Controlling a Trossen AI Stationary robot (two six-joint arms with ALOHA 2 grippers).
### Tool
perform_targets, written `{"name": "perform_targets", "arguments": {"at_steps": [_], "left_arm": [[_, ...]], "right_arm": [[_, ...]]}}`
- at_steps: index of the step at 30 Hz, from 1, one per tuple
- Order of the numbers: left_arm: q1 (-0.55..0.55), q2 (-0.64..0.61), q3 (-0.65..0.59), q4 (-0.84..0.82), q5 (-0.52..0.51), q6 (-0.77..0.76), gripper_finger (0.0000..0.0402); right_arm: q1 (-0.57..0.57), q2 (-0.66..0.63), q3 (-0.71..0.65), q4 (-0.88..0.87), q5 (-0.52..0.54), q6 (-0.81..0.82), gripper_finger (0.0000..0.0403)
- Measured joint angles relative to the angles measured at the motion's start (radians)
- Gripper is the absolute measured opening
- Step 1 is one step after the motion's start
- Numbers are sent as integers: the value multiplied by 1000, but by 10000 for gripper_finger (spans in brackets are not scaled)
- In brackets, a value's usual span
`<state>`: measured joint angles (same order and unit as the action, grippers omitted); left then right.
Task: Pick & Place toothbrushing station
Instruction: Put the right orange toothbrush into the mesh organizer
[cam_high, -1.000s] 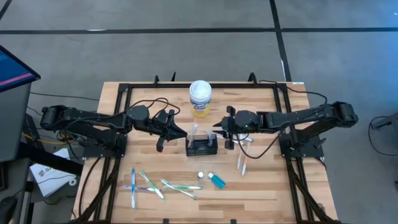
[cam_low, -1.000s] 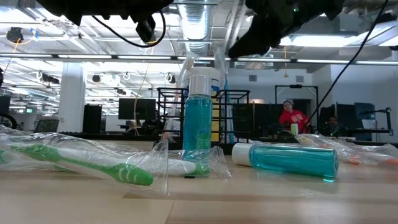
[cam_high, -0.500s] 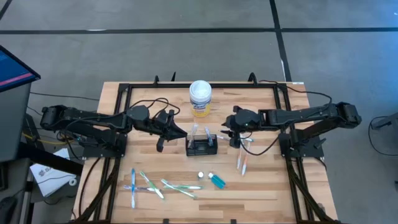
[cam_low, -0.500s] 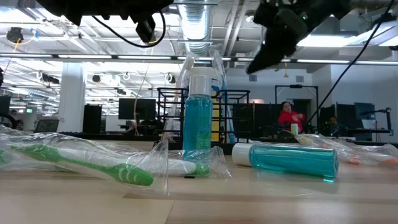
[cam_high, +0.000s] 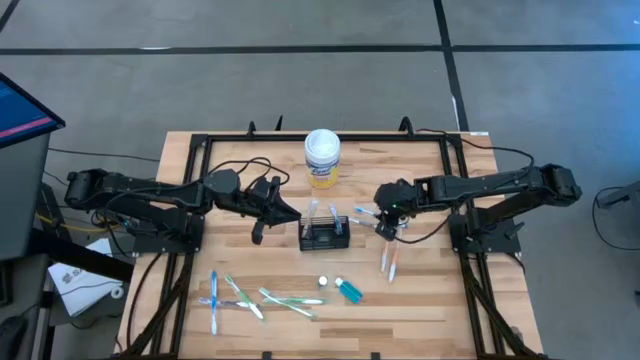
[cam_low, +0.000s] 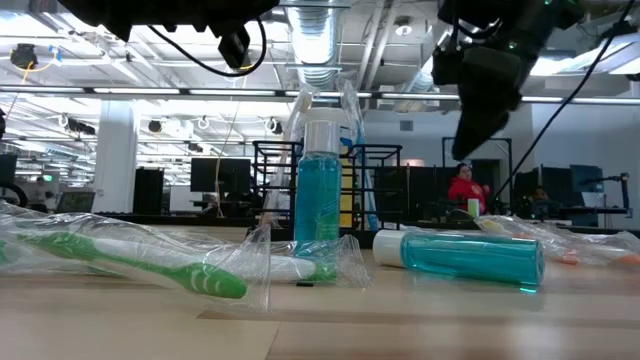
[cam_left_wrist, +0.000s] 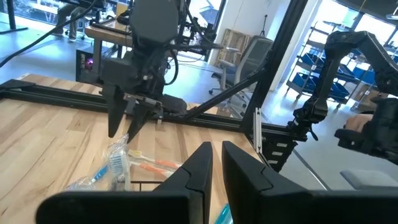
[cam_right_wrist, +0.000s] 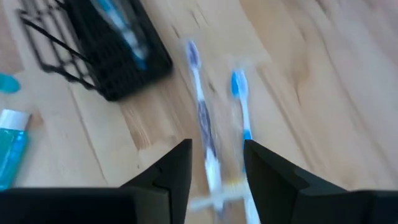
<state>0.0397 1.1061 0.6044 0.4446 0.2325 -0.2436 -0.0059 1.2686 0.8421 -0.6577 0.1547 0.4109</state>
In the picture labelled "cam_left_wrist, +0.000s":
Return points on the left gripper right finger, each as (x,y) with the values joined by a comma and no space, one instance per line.
(248,202)

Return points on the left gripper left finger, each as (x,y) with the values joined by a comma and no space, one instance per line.
(186,202)

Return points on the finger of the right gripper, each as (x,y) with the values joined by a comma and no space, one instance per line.
(115,109)
(140,119)

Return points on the teal mouthwash bottle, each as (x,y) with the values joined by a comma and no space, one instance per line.
(221,217)

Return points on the orange toothbrush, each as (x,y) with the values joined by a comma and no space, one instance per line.
(149,168)
(164,163)

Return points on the blue toothbrush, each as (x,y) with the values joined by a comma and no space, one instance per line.
(118,161)
(100,174)

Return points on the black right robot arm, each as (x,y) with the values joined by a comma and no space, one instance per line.
(154,18)

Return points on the wooden desk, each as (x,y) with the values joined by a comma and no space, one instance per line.
(105,34)

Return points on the black computer tower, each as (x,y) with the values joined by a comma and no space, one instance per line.
(84,67)

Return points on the black labelled mounting plate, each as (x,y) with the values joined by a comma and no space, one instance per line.
(267,149)

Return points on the person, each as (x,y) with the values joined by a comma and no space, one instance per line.
(74,25)

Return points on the wooden crate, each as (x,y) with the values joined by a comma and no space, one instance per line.
(233,43)

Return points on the grey mesh office chair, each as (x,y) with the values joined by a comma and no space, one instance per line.
(255,56)

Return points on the grey seat cushion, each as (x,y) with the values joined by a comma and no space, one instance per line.
(370,180)

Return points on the cart with blue bins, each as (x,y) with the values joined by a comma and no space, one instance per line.
(306,81)

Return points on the person's hand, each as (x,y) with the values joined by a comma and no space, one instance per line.
(357,122)

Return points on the black desk stand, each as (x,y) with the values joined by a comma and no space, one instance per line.
(12,15)

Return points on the silver aluminium bracket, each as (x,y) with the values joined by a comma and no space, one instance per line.
(257,130)

